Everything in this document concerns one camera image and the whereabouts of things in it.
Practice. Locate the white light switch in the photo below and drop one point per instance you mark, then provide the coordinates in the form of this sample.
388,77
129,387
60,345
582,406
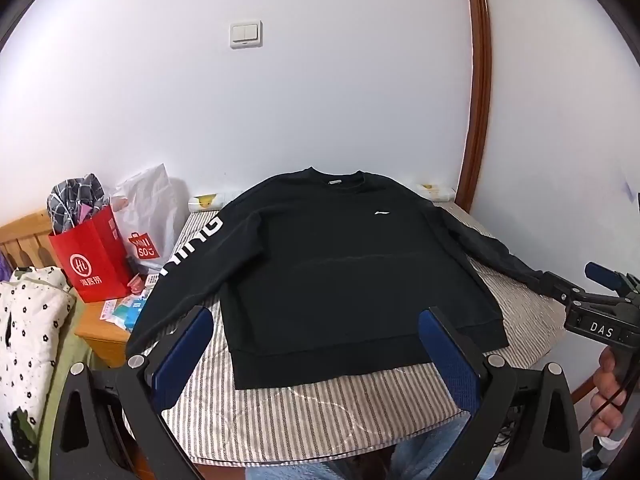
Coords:
246,35

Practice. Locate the blue and white packets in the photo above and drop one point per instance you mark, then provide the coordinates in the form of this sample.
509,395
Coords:
125,310

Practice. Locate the person's right hand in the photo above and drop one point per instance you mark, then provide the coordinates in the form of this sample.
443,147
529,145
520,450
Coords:
605,400

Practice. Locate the green bedsheet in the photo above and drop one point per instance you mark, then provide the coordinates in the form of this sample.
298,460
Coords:
67,345

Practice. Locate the wooden nightstand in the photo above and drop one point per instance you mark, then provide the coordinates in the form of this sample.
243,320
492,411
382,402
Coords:
102,337

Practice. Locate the striped quilted bed cover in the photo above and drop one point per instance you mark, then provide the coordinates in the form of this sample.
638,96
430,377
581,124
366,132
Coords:
325,420

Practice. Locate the wooden headboard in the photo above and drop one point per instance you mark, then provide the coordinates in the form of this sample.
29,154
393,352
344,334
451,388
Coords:
22,240

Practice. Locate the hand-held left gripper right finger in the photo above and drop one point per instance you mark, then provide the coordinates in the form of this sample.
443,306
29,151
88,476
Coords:
450,365

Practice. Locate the plaid cloth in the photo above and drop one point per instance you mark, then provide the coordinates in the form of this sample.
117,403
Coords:
75,200

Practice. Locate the white plastic bag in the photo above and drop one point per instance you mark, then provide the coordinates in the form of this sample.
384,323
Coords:
150,205

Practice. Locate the brown wooden door frame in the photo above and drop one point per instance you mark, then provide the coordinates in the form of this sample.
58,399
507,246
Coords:
479,85

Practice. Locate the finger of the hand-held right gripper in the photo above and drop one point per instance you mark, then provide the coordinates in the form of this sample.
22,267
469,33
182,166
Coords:
602,272
557,285

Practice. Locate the pear-printed white cloth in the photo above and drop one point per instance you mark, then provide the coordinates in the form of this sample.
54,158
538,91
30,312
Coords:
202,202

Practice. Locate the red paper bag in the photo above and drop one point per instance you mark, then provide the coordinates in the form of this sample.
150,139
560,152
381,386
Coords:
92,260

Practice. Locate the white floral blanket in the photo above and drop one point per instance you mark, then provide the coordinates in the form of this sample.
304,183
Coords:
27,325

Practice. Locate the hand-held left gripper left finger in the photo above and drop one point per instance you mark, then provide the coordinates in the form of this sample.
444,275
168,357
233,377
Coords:
182,355

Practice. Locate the person's blue jeans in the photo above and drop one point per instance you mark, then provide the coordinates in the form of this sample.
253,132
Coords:
425,452

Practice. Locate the black sweatshirt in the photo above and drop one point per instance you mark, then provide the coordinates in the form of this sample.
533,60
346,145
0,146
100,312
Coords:
320,270

